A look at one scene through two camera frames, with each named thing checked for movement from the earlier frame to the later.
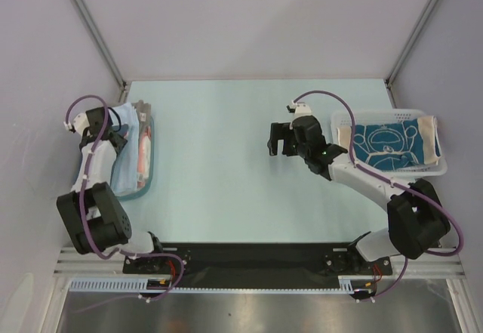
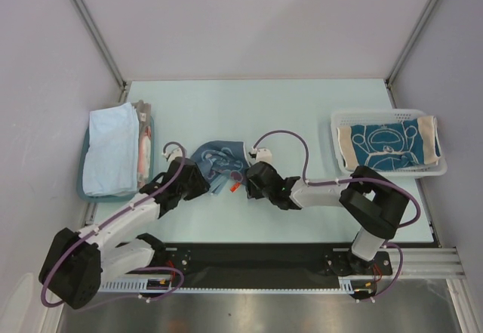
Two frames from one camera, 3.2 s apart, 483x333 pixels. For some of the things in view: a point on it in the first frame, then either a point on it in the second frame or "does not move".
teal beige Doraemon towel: x=396 y=144 does not move
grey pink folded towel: x=144 y=115 does not move
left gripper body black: x=123 y=142 to x=195 y=187
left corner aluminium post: x=95 y=31 does not move
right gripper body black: x=287 y=139 to x=256 y=178
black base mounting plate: x=197 y=263 does not move
